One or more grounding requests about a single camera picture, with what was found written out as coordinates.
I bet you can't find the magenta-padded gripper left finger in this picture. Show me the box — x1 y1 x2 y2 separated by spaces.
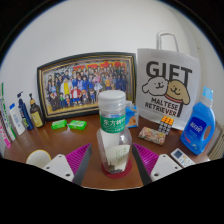
40 143 93 186

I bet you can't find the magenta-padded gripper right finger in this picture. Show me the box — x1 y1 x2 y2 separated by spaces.
132 143 184 185

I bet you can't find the clear plastic bottle green label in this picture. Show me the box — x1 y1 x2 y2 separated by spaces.
96 89 133 175

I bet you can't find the small patterned pouch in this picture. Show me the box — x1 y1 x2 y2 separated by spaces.
138 125 167 146

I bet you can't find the white remote control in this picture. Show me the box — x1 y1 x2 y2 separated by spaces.
170 147 196 169

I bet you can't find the small green packet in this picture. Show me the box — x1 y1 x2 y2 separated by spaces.
50 119 69 131
67 119 88 131

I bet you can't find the white mug yellow rim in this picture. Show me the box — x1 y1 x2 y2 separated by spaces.
25 149 53 169

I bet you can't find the colourful puzzle cube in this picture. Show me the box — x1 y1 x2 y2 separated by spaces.
157 115 175 136

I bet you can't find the blue tissue pack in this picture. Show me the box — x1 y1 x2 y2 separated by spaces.
124 100 140 129

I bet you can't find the blue detergent bottle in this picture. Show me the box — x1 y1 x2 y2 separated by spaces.
180 86 217 156

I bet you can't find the dark amber pump bottle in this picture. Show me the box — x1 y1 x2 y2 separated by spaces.
28 92 46 129

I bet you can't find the dark blue pump bottle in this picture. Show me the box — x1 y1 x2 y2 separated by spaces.
17 91 35 132

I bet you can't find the white radiator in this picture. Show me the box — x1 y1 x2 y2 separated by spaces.
206 121 224 161

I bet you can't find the white bottle blue cap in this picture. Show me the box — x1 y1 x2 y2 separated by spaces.
8 102 26 136

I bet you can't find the framed group picture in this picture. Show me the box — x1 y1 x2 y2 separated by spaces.
36 51 138 122

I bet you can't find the white printed paper gift bag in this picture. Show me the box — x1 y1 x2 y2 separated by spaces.
135 30 202 131

